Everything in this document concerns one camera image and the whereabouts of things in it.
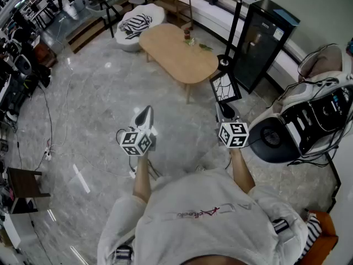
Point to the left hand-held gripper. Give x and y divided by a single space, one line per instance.
136 143

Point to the black round seat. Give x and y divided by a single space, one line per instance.
264 150

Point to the green leaf sprig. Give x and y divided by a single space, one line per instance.
205 47

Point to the black framed branch picture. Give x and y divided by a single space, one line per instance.
224 87

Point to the person's right forearm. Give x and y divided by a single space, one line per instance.
240 170

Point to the white cloud-shaped armchair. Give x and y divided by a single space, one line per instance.
129 44

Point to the wooden shelf table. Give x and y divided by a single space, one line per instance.
176 1

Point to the white power strip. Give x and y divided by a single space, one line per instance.
48 154

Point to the person's left forearm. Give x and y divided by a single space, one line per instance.
142 178

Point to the oval wooden coffee table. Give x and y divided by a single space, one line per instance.
171 54

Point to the orange chair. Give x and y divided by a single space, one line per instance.
328 230

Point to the navy striped fabric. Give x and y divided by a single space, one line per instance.
313 230

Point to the grey round appliance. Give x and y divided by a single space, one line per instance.
22 63

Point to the person's light grey shirt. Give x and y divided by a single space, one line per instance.
207 230

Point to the reddish brown cabinet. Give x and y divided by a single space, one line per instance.
45 55

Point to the wooden platform steps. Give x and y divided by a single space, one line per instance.
85 34

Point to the black white striped cloth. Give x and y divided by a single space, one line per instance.
136 23

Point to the dark wooden stool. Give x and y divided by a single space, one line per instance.
23 184

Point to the dark soda bottle red cap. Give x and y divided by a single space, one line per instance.
187 34

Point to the brown padded chair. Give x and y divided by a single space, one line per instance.
322 61

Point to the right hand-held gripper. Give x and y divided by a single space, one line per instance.
234 135

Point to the black-edged flat panel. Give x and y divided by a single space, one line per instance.
132 36

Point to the black-legged chair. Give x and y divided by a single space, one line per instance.
110 10

